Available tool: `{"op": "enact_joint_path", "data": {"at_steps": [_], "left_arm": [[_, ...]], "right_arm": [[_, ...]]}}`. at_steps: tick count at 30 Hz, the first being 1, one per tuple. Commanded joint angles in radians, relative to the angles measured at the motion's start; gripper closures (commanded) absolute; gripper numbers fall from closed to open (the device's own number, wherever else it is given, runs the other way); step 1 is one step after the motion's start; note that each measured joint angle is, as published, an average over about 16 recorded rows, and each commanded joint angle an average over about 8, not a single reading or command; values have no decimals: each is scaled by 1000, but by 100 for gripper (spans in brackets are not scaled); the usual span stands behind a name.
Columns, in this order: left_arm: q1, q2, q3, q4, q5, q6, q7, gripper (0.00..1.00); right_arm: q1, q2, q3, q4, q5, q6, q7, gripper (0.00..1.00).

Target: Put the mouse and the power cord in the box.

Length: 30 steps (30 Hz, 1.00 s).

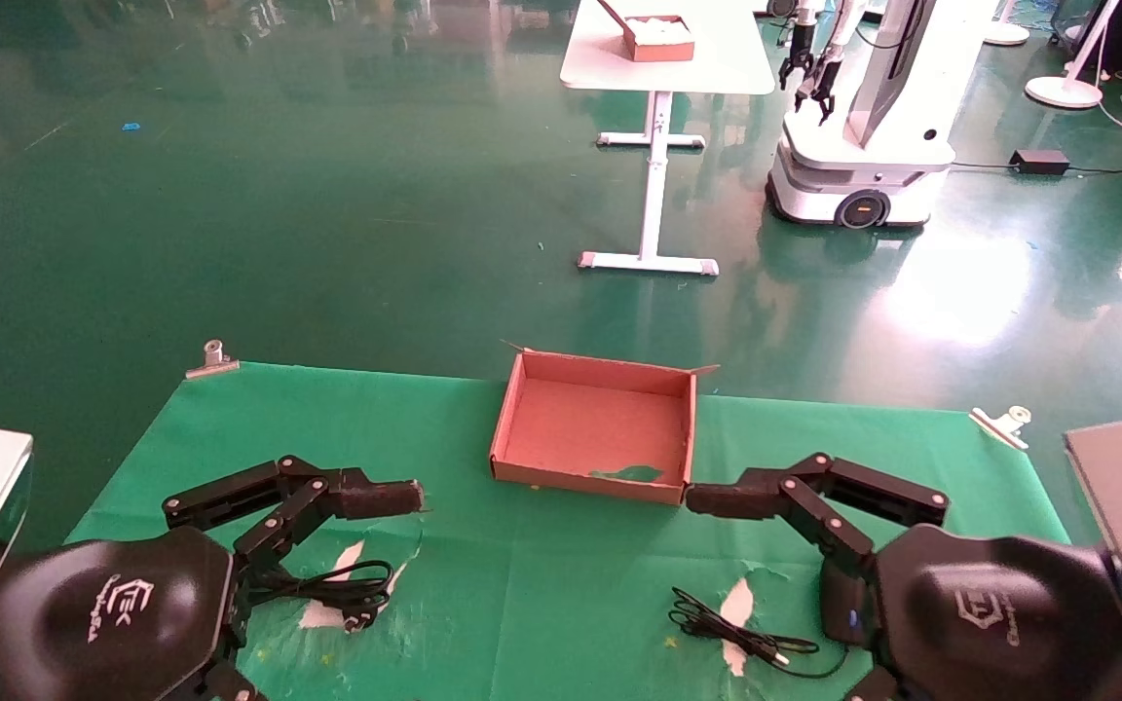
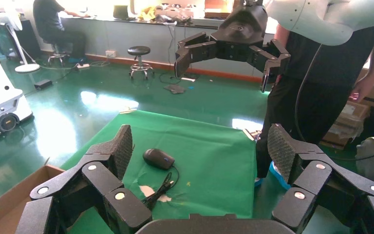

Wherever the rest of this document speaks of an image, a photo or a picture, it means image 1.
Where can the white wheeled robot body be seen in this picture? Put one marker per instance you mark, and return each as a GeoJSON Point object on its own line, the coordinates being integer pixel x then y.
{"type": "Point", "coordinates": [863, 146]}

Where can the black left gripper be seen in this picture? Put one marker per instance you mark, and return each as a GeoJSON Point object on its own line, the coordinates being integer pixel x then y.
{"type": "Point", "coordinates": [103, 613]}

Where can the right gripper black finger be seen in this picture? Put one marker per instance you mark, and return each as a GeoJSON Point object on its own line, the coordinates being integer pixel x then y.
{"type": "Point", "coordinates": [727, 498]}

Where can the white stand with pole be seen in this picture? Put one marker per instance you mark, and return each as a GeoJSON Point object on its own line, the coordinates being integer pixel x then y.
{"type": "Point", "coordinates": [1063, 92]}

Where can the black power adapter brick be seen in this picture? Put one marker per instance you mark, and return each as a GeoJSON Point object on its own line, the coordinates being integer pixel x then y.
{"type": "Point", "coordinates": [1038, 162]}

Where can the white packing material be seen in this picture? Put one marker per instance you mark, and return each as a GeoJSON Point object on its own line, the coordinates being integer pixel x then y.
{"type": "Point", "coordinates": [663, 29]}

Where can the white round stand base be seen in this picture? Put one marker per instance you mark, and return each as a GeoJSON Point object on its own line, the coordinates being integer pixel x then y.
{"type": "Point", "coordinates": [1006, 34]}

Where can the small brown flapped cardboard box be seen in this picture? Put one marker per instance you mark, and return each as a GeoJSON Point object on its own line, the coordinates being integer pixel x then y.
{"type": "Point", "coordinates": [663, 51]}

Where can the silver metal binder clip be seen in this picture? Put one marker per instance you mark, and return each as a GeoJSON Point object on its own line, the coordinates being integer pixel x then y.
{"type": "Point", "coordinates": [999, 425]}
{"type": "Point", "coordinates": [213, 362]}

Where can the black background robot gripper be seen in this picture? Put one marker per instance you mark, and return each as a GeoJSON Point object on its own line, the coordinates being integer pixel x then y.
{"type": "Point", "coordinates": [824, 86]}
{"type": "Point", "coordinates": [799, 60]}

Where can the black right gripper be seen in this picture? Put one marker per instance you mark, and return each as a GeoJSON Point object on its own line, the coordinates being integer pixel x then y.
{"type": "Point", "coordinates": [990, 623]}

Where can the white pedestal table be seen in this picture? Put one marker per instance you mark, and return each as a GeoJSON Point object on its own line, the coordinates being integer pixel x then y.
{"type": "Point", "coordinates": [717, 58]}

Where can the green table cloth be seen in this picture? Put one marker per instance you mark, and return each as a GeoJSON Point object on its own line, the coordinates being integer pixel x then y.
{"type": "Point", "coordinates": [542, 604]}

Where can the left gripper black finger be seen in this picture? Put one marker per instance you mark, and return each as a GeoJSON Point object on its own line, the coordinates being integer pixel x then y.
{"type": "Point", "coordinates": [366, 497]}

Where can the open red-brown cardboard box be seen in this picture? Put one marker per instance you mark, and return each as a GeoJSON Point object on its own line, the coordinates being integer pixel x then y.
{"type": "Point", "coordinates": [600, 428]}

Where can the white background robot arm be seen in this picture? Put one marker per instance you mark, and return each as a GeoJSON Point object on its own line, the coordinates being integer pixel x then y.
{"type": "Point", "coordinates": [845, 24]}
{"type": "Point", "coordinates": [804, 19]}

